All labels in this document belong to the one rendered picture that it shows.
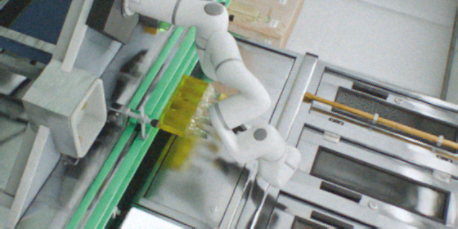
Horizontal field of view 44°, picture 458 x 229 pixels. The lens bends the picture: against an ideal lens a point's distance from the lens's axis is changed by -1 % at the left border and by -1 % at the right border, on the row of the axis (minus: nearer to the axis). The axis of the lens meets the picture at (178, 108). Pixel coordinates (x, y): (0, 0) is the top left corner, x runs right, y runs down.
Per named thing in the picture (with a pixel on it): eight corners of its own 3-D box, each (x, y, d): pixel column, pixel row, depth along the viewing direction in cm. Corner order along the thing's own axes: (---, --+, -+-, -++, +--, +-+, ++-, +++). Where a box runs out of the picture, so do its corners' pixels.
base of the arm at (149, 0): (116, 4, 165) (163, 20, 161) (132, -35, 165) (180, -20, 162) (130, 19, 180) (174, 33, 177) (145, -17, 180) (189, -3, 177)
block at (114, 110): (103, 123, 189) (122, 130, 187) (101, 106, 181) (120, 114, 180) (108, 115, 191) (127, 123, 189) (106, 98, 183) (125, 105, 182)
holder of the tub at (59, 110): (58, 159, 180) (79, 168, 178) (44, 108, 158) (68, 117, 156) (84, 119, 189) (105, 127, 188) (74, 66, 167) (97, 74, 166)
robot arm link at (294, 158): (287, 177, 175) (304, 152, 176) (259, 159, 179) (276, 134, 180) (290, 183, 190) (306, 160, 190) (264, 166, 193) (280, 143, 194)
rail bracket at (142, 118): (123, 133, 189) (156, 146, 186) (119, 103, 175) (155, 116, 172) (127, 127, 190) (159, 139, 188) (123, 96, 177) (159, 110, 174)
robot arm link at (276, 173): (267, 128, 168) (284, 149, 186) (244, 164, 167) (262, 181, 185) (291, 142, 164) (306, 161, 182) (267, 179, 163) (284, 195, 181)
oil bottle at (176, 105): (143, 109, 204) (198, 128, 199) (143, 99, 200) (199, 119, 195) (150, 97, 207) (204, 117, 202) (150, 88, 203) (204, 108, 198)
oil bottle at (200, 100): (150, 96, 207) (204, 116, 202) (150, 87, 203) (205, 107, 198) (157, 86, 210) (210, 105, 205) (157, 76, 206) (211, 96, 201)
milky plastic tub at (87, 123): (57, 151, 175) (81, 161, 173) (45, 108, 157) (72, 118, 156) (84, 110, 185) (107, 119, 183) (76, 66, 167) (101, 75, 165)
